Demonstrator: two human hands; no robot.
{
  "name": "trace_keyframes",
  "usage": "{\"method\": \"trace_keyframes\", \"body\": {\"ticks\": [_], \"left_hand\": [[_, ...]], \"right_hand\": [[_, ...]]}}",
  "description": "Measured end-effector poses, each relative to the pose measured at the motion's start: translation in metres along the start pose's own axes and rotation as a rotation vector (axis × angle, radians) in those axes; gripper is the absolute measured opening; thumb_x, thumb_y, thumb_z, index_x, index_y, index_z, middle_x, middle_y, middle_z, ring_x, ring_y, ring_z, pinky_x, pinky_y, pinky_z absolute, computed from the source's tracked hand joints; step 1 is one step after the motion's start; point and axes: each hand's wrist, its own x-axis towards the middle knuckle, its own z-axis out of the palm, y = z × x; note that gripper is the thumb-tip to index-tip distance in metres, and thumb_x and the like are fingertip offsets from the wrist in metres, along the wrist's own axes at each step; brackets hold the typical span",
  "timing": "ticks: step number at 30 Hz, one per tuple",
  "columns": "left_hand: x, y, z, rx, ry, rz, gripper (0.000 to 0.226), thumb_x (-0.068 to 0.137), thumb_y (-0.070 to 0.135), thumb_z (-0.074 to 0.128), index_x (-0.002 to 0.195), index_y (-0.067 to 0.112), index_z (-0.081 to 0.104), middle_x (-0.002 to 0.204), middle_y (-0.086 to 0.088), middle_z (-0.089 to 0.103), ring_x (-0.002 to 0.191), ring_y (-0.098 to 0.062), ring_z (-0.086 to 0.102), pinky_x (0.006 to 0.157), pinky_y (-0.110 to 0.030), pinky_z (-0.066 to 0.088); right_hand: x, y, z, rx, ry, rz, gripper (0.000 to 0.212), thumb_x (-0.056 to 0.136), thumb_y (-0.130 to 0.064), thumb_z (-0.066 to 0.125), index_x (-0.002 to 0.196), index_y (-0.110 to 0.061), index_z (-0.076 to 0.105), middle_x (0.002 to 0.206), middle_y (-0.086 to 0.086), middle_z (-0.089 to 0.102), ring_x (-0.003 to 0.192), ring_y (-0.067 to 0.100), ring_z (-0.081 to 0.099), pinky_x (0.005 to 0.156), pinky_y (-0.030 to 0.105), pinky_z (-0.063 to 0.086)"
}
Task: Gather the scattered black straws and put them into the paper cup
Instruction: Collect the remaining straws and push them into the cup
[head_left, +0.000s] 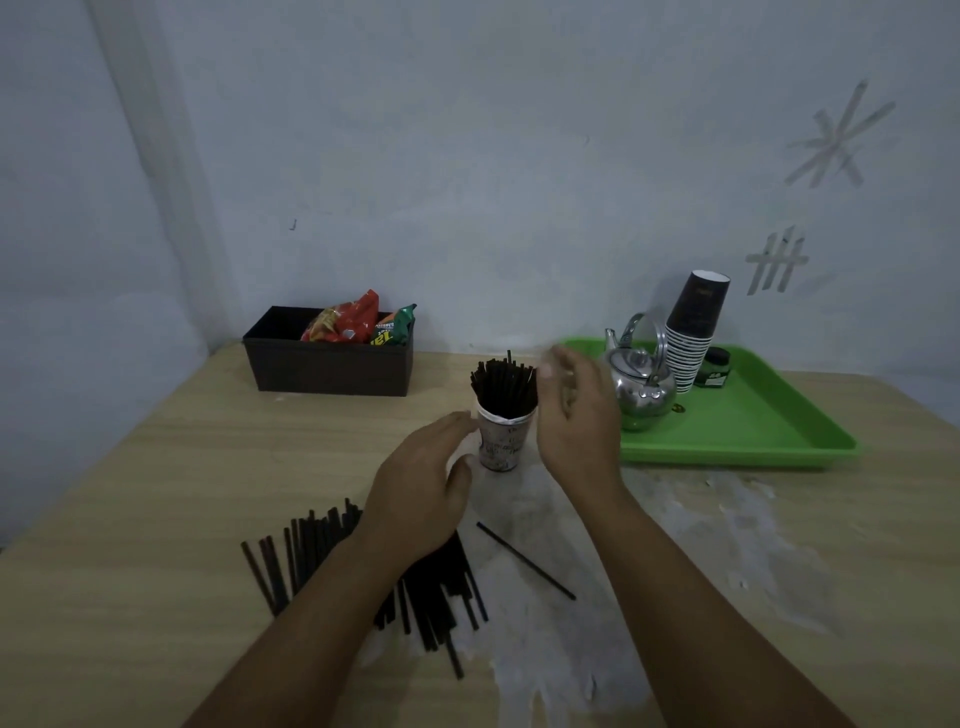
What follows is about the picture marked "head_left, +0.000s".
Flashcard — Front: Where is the green snack packet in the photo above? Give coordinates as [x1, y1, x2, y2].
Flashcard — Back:
[368, 303, 418, 348]

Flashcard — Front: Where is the person's right forearm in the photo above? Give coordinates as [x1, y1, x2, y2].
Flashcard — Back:
[573, 486, 858, 728]

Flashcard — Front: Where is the silver metal teapot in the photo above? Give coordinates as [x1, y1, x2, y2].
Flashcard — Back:
[603, 312, 678, 433]

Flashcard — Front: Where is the stack of dark paper cups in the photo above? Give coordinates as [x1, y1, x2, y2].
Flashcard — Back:
[663, 269, 732, 396]

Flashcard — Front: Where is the single black straw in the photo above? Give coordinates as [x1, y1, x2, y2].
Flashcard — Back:
[475, 521, 578, 602]

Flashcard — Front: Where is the small dark green jar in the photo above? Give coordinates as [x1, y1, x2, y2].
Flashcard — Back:
[693, 346, 733, 390]

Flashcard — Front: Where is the person's right hand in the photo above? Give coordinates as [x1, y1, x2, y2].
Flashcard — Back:
[536, 345, 628, 507]

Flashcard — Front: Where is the pile of loose black straws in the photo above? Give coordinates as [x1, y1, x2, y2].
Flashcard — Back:
[240, 498, 491, 681]

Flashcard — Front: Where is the person's left forearm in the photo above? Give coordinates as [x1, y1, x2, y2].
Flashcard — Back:
[183, 534, 423, 728]

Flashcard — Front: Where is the green plastic tray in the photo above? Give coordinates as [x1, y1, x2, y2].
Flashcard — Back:
[558, 336, 861, 471]

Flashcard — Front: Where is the bundle of upright black straws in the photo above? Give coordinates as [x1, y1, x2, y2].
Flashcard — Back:
[469, 349, 540, 421]

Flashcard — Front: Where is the person's left hand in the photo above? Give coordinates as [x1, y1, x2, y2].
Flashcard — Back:
[357, 411, 480, 576]

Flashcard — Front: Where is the red snack packet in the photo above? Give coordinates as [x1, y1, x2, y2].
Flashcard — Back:
[300, 288, 381, 345]

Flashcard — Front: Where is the white patterned paper cup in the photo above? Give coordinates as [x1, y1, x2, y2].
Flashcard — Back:
[477, 405, 539, 474]

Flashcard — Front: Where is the dark brown rectangular box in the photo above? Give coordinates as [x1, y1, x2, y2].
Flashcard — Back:
[241, 304, 416, 398]

